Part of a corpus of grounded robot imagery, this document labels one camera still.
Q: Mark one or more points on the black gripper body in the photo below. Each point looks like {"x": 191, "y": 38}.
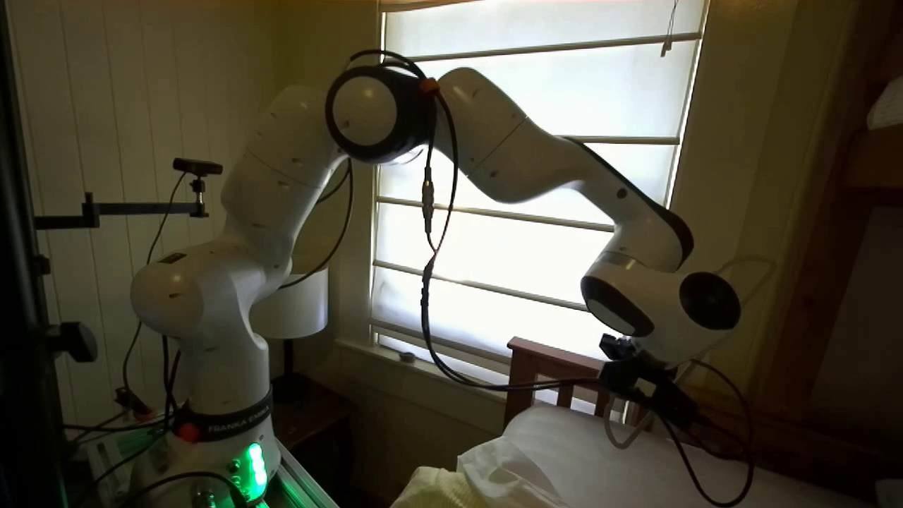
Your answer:
{"x": 665, "y": 395}

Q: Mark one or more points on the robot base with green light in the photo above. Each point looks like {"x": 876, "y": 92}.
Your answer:
{"x": 243, "y": 476}

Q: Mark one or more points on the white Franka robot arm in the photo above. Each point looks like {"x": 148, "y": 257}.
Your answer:
{"x": 508, "y": 156}

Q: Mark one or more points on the mattress with white sheet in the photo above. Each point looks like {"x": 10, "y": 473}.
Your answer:
{"x": 581, "y": 462}

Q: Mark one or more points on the white roman window blind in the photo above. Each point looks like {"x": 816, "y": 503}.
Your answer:
{"x": 566, "y": 264}

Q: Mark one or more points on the crumpled cream blanket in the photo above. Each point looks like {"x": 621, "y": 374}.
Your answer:
{"x": 432, "y": 493}

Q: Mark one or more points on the dark wooden nightstand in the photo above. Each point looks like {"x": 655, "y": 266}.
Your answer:
{"x": 312, "y": 414}

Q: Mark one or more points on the white lamp shade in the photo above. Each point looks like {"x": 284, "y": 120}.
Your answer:
{"x": 299, "y": 314}

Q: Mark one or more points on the black round stand knob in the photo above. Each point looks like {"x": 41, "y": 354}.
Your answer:
{"x": 78, "y": 340}

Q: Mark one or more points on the dark vertical stand pole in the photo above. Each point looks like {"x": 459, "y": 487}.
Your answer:
{"x": 23, "y": 328}

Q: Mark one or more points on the dark wooden bunk bed frame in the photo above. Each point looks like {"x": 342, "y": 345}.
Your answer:
{"x": 552, "y": 362}

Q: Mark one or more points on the small black camera on mount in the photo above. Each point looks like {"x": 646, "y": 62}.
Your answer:
{"x": 199, "y": 168}

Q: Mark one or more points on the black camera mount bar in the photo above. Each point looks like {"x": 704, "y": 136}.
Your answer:
{"x": 114, "y": 209}

